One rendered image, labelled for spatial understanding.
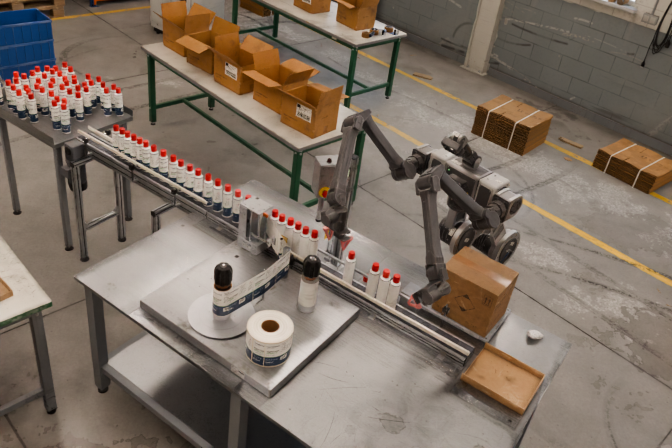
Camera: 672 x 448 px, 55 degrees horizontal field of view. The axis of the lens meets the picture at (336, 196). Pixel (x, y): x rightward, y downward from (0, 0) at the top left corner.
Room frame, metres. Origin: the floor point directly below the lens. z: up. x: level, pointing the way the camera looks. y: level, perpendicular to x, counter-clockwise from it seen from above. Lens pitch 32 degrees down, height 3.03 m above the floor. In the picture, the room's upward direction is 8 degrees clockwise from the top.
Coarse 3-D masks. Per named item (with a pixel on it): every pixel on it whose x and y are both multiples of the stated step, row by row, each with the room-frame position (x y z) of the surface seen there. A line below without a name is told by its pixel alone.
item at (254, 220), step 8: (240, 208) 2.75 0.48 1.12; (240, 216) 2.74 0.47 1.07; (248, 216) 2.81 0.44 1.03; (256, 216) 2.74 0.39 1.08; (240, 224) 2.74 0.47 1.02; (248, 224) 2.74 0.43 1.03; (256, 224) 2.75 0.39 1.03; (240, 232) 2.74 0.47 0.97; (248, 232) 2.74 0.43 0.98; (256, 232) 2.75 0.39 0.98; (240, 240) 2.74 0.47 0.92; (248, 240) 2.72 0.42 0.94; (256, 240) 2.72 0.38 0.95; (248, 248) 2.71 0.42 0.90; (256, 248) 2.68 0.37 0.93; (264, 248) 2.73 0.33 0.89
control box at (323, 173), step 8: (320, 160) 2.73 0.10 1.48; (336, 160) 2.75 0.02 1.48; (320, 168) 2.69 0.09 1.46; (328, 168) 2.69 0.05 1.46; (320, 176) 2.69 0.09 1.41; (328, 176) 2.70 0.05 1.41; (312, 184) 2.75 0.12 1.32; (320, 184) 2.68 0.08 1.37; (328, 184) 2.70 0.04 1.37; (320, 192) 2.68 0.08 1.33
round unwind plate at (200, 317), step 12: (204, 300) 2.28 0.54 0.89; (192, 312) 2.19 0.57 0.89; (204, 312) 2.20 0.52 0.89; (240, 312) 2.23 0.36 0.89; (252, 312) 2.24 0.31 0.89; (192, 324) 2.11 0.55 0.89; (204, 324) 2.12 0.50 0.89; (216, 324) 2.13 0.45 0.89; (228, 324) 2.14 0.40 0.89; (240, 324) 2.16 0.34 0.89; (216, 336) 2.06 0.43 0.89; (228, 336) 2.07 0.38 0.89
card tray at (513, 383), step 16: (480, 352) 2.26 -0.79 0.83; (496, 352) 2.27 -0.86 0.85; (480, 368) 2.16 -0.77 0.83; (496, 368) 2.17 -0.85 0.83; (512, 368) 2.19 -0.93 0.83; (528, 368) 2.18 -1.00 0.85; (480, 384) 2.03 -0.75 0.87; (496, 384) 2.08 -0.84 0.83; (512, 384) 2.09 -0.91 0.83; (528, 384) 2.11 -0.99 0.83; (496, 400) 1.99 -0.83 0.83; (512, 400) 2.00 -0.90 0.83; (528, 400) 2.01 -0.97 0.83
